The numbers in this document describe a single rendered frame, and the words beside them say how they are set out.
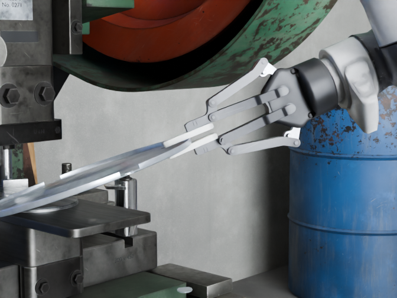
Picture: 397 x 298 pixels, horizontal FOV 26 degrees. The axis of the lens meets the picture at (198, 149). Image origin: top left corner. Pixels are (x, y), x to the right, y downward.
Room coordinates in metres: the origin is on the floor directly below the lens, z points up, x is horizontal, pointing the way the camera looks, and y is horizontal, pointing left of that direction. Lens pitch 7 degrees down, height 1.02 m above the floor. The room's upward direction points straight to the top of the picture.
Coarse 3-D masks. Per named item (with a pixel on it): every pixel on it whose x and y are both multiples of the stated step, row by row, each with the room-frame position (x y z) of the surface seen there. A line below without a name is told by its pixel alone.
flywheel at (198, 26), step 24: (144, 0) 1.58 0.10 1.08; (168, 0) 1.54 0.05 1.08; (192, 0) 1.50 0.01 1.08; (216, 0) 1.41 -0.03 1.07; (240, 0) 1.38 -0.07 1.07; (96, 24) 1.61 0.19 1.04; (120, 24) 1.58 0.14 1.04; (144, 24) 1.55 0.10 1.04; (168, 24) 1.49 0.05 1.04; (192, 24) 1.45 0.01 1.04; (216, 24) 1.41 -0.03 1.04; (240, 24) 1.41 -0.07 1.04; (96, 48) 1.62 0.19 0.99; (120, 48) 1.57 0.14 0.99; (144, 48) 1.53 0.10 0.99; (168, 48) 1.49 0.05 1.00; (192, 48) 1.45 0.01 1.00; (216, 48) 1.48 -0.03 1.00
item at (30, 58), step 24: (0, 0) 1.22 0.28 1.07; (24, 0) 1.25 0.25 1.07; (48, 0) 1.28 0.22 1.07; (0, 24) 1.22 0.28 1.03; (24, 24) 1.25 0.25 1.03; (48, 24) 1.28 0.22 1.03; (0, 48) 1.21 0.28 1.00; (24, 48) 1.25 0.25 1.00; (48, 48) 1.28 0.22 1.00; (0, 72) 1.18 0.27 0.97; (24, 72) 1.21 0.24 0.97; (48, 72) 1.24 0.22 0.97; (0, 96) 1.18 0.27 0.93; (24, 96) 1.21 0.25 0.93; (48, 96) 1.23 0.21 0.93; (0, 120) 1.18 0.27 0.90; (24, 120) 1.21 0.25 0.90; (48, 120) 1.24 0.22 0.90
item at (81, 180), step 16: (160, 144) 1.22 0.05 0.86; (176, 144) 1.16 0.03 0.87; (112, 160) 1.25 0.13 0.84; (128, 160) 1.11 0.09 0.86; (144, 160) 1.08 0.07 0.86; (160, 160) 1.02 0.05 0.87; (64, 176) 1.24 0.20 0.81; (80, 176) 1.10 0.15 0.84; (96, 176) 1.05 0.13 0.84; (112, 176) 0.98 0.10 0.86; (32, 192) 1.18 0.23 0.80; (48, 192) 1.07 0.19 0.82; (64, 192) 0.97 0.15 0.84; (80, 192) 0.97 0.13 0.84; (0, 208) 1.10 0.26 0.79; (16, 208) 0.98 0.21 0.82; (32, 208) 0.98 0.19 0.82
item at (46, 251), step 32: (0, 224) 1.18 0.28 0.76; (32, 224) 1.09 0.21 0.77; (64, 224) 1.07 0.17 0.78; (96, 224) 1.07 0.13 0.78; (128, 224) 1.11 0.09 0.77; (0, 256) 1.18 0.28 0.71; (32, 256) 1.14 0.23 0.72; (64, 256) 1.18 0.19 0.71; (32, 288) 1.14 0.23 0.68; (64, 288) 1.18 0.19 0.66
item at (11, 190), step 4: (0, 188) 1.33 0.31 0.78; (4, 188) 1.33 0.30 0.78; (8, 188) 1.33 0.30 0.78; (12, 188) 1.33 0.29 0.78; (16, 188) 1.33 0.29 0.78; (20, 188) 1.33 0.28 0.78; (24, 188) 1.33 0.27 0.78; (0, 192) 1.30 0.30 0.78; (4, 192) 1.30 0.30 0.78; (8, 192) 1.30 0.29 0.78; (12, 192) 1.30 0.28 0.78; (16, 192) 1.30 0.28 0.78; (0, 196) 1.26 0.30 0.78
